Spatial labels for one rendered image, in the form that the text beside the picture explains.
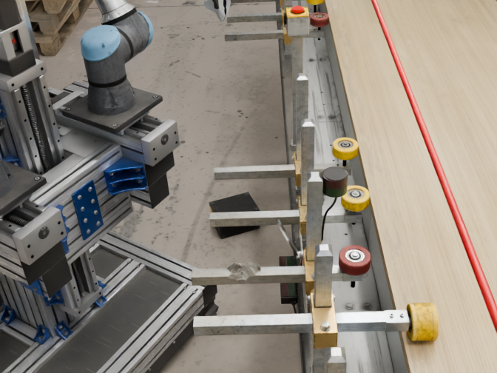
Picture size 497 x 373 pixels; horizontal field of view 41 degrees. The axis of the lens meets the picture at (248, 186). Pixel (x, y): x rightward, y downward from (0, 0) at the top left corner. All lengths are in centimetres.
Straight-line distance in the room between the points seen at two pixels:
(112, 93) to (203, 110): 208
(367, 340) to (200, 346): 97
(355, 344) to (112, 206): 86
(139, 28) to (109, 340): 110
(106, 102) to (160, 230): 127
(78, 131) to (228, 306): 104
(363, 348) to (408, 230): 34
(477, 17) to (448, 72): 53
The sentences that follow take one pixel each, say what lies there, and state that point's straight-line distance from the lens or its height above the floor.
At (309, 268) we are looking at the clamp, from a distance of 169.
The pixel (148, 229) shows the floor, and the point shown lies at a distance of 320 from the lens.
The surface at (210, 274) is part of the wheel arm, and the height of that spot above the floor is 86.
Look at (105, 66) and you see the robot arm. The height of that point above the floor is 119.
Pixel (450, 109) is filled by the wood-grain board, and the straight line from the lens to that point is 231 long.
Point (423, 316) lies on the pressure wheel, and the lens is 146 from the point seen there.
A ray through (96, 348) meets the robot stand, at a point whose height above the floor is 21.
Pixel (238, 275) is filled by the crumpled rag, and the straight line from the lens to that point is 167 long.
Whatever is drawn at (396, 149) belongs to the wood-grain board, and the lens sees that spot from 207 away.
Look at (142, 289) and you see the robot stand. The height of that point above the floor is 21.
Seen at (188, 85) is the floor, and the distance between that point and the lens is 436.
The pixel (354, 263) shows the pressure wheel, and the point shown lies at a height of 91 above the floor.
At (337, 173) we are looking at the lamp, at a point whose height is 113.
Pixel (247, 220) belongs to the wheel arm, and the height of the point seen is 83.
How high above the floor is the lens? 205
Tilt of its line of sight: 37 degrees down
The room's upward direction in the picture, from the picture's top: 3 degrees counter-clockwise
